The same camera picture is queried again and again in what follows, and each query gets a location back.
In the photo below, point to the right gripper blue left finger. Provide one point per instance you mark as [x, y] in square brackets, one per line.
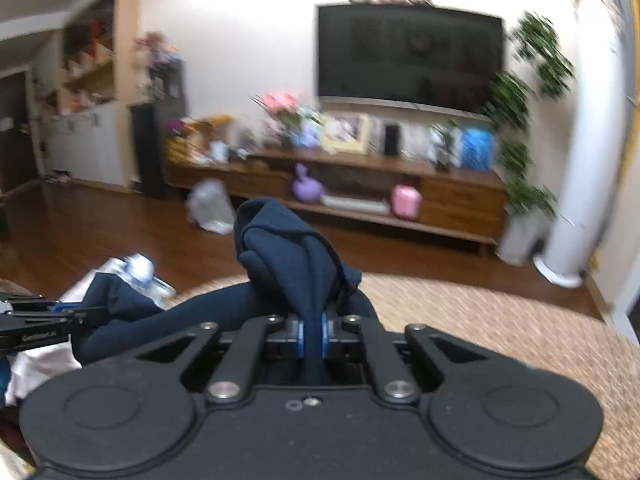
[299, 339]

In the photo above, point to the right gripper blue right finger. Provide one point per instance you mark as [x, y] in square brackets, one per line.
[325, 335]

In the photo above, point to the navy blue t-shirt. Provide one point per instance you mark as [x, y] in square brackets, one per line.
[291, 267]

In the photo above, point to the white garment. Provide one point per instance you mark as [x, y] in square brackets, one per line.
[27, 370]

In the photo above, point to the blue white polo shirt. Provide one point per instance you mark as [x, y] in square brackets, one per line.
[138, 272]

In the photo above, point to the white flat device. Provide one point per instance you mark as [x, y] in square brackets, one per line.
[379, 207]

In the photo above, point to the purple kettlebell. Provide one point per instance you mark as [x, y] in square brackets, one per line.
[306, 189]

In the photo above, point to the white shopping bag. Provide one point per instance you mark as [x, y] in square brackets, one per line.
[209, 207]

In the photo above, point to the pink case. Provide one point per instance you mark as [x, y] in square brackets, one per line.
[406, 202]

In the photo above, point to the wooden tv cabinet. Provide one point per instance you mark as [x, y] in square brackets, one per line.
[458, 203]

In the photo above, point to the framed photo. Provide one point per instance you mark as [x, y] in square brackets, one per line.
[346, 133]

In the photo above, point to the black speaker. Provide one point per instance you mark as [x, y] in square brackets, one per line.
[392, 136]

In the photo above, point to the black tall cabinet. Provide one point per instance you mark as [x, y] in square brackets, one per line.
[155, 119]

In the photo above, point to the floral lace table cover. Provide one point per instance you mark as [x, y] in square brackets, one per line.
[539, 334]

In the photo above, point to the blue picture board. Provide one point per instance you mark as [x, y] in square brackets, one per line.
[478, 149]

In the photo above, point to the potted green plant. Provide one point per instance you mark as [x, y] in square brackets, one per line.
[529, 208]

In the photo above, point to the white tower air conditioner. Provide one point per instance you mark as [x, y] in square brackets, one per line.
[597, 138]

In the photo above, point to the wall television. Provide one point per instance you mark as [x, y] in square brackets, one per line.
[408, 54]

